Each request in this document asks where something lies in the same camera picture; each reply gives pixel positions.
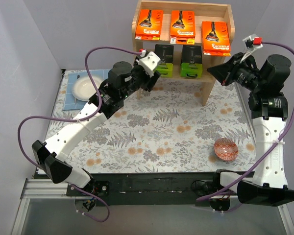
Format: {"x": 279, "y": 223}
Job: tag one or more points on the floral tablecloth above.
{"x": 169, "y": 130}

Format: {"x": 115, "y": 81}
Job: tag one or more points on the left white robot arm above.
{"x": 123, "y": 80}

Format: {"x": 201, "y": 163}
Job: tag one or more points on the blue checkered cloth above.
{"x": 69, "y": 98}

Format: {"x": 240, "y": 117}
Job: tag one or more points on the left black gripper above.
{"x": 150, "y": 80}

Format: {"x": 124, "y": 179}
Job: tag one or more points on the red patterned bowl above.
{"x": 226, "y": 149}

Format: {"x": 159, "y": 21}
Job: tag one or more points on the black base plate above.
{"x": 156, "y": 189}

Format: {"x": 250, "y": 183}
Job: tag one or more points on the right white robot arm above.
{"x": 269, "y": 113}

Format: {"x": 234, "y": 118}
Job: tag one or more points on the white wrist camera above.
{"x": 149, "y": 61}
{"x": 252, "y": 43}

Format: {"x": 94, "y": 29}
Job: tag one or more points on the white plate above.
{"x": 83, "y": 89}

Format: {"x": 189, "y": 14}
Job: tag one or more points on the orange razor box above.
{"x": 182, "y": 28}
{"x": 149, "y": 25}
{"x": 215, "y": 39}

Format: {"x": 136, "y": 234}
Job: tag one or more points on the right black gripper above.
{"x": 231, "y": 67}

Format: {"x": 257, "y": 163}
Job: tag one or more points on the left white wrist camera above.
{"x": 149, "y": 61}

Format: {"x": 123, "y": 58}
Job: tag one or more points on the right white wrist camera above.
{"x": 252, "y": 43}

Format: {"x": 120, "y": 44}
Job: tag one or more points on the green black razor box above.
{"x": 165, "y": 53}
{"x": 191, "y": 62}

